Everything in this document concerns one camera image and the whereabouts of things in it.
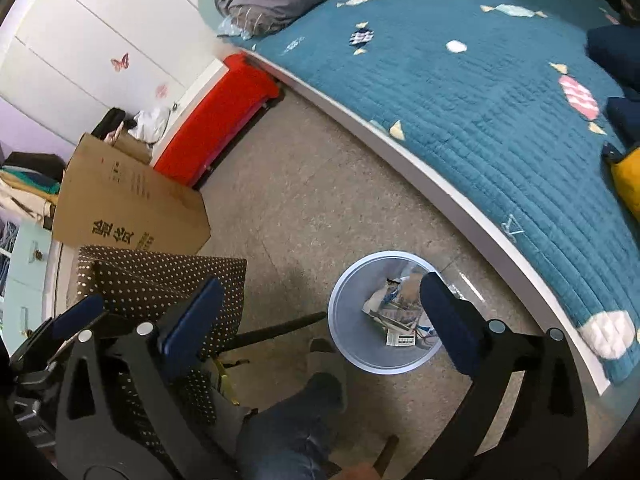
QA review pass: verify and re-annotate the newspaper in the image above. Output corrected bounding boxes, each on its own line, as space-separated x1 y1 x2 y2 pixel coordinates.
362 277 426 331

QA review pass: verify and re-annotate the white wardrobe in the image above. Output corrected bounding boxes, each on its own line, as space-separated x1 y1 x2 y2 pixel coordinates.
0 0 221 146

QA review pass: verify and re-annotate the teal quilted bedsheet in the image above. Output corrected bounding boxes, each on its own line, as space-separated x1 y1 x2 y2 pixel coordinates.
250 0 640 386

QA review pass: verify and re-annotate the cream hanging jacket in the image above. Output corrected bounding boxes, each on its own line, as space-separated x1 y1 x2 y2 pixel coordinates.
0 170 61 221

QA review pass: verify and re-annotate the person's leg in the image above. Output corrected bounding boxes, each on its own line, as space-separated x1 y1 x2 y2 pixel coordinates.
235 372 351 480

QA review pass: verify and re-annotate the striped blue pillow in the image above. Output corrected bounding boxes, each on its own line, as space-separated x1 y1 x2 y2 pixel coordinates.
217 15 256 41

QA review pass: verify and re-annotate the black bag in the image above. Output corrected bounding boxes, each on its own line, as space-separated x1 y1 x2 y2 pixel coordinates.
91 107 136 142

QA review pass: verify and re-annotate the black hanging coat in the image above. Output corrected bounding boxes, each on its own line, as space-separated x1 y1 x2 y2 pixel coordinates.
2 152 68 181

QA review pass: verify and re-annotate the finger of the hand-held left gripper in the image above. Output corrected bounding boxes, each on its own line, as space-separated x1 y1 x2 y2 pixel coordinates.
50 294 108 341

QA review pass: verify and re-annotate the brown wooden leg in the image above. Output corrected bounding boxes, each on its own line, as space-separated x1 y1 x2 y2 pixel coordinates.
372 434 401 478

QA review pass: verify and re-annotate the small cardboard box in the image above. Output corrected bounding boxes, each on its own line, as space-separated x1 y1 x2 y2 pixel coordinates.
112 132 153 166

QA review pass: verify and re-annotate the dark blue cloth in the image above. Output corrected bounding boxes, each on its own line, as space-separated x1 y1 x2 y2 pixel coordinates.
585 25 640 91

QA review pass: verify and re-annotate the white plastic bag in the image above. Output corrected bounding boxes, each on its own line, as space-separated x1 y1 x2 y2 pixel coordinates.
127 106 171 143

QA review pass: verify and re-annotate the black metal table leg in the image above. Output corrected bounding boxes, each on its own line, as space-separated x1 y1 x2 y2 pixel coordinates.
232 311 328 348

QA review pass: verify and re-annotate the light blue drawer cabinet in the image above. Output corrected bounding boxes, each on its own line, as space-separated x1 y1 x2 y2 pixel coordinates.
0 220 63 341

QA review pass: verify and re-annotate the large cardboard box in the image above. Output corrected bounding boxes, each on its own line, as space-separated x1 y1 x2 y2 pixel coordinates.
51 132 212 256

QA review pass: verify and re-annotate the white board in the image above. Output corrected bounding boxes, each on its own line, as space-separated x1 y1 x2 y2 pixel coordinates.
150 57 228 156

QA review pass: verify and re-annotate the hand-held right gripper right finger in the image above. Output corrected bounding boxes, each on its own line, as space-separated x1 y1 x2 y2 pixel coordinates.
405 272 591 480

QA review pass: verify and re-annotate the red ottoman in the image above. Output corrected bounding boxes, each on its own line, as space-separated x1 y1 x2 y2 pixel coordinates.
152 52 282 188

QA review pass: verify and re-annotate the pale blue waste bin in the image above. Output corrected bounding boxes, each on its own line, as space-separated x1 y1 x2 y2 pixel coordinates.
327 252 446 373

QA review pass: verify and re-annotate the grey slipper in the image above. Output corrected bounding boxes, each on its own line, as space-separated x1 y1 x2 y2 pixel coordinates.
305 337 348 386

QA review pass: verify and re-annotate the brown polka dot tablecloth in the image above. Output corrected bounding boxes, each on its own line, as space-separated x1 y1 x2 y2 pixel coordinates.
75 245 248 461

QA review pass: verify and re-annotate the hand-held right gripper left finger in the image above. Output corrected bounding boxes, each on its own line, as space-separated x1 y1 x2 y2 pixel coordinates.
54 276 236 480

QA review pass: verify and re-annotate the light blue bunk bed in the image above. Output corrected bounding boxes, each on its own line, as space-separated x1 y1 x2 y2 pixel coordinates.
197 0 611 396

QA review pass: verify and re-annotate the person's right hand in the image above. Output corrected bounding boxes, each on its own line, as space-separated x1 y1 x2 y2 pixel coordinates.
340 462 381 480

